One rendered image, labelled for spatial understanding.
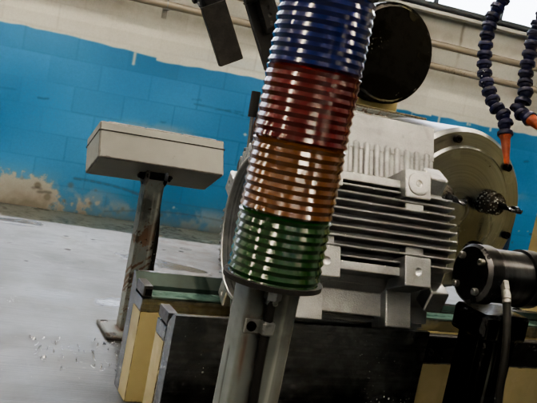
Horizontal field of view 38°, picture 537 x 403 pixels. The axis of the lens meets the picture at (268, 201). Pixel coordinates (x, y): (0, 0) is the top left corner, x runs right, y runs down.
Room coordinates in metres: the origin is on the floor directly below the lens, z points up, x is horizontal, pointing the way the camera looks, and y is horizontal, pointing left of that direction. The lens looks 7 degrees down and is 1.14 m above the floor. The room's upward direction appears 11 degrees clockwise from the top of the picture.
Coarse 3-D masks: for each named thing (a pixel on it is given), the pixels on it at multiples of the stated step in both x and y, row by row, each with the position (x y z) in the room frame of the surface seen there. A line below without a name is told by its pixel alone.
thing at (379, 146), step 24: (360, 120) 0.84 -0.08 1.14; (384, 120) 0.85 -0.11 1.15; (360, 144) 0.83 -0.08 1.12; (384, 144) 0.84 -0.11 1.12; (408, 144) 0.85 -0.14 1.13; (432, 144) 0.86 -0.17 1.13; (360, 168) 0.82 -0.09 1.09; (384, 168) 0.83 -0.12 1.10; (408, 168) 0.84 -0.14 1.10; (432, 168) 0.85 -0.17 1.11
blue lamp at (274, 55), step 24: (288, 0) 0.46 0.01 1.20; (312, 0) 0.45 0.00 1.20; (336, 0) 0.45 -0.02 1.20; (360, 0) 0.46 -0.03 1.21; (288, 24) 0.46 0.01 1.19; (312, 24) 0.45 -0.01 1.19; (336, 24) 0.45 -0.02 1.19; (360, 24) 0.46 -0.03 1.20; (288, 48) 0.46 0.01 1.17; (312, 48) 0.45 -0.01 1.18; (336, 48) 0.45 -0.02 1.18; (360, 48) 0.46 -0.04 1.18; (360, 72) 0.47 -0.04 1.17
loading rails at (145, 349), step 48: (144, 288) 0.79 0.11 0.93; (192, 288) 0.85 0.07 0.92; (144, 336) 0.79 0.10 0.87; (192, 336) 0.70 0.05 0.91; (336, 336) 0.76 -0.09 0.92; (384, 336) 0.79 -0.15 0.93; (432, 336) 0.83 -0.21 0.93; (528, 336) 1.02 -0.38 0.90; (144, 384) 0.80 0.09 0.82; (192, 384) 0.70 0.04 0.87; (288, 384) 0.75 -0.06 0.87; (336, 384) 0.77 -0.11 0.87; (384, 384) 0.80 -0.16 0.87; (432, 384) 0.83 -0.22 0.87; (528, 384) 0.89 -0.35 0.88
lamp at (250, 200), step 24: (264, 144) 0.46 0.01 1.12; (288, 144) 0.45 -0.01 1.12; (264, 168) 0.46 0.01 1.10; (288, 168) 0.45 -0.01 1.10; (312, 168) 0.45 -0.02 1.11; (336, 168) 0.47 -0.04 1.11; (264, 192) 0.46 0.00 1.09; (288, 192) 0.45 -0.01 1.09; (312, 192) 0.46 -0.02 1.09; (336, 192) 0.48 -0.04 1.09; (288, 216) 0.45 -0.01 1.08; (312, 216) 0.46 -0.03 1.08
